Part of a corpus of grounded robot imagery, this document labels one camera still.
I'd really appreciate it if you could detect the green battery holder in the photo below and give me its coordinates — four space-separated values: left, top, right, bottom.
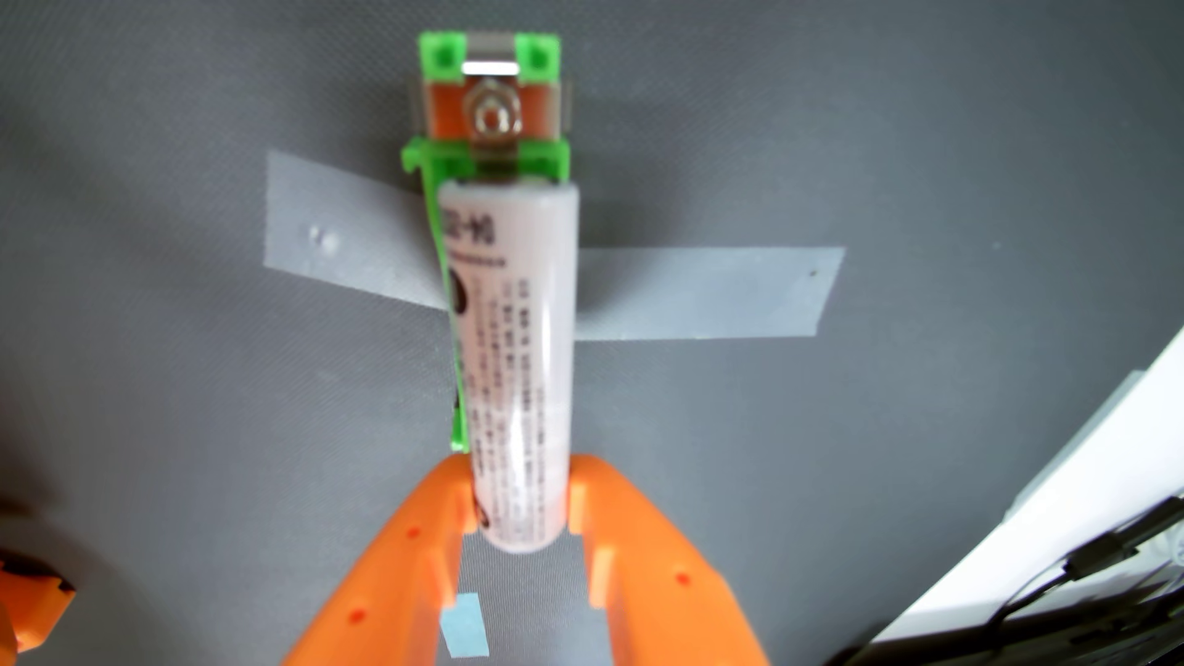
400 30 573 456

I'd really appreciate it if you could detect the black adapter cable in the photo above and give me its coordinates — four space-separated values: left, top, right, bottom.
985 527 1139 635

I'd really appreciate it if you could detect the white cylindrical battery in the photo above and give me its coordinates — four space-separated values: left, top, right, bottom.
435 178 582 554

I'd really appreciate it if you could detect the short grey tape strip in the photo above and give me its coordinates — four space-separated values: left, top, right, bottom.
263 150 450 311

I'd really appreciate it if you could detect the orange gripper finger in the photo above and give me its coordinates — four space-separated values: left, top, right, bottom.
282 451 482 666
566 453 769 666

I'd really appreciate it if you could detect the black Dell laptop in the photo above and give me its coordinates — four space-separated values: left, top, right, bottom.
823 495 1184 666

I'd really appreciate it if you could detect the dark grey table mat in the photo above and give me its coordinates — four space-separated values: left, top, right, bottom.
0 0 1184 666

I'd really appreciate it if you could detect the light blue tape strip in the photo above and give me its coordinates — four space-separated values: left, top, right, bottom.
438 592 491 660

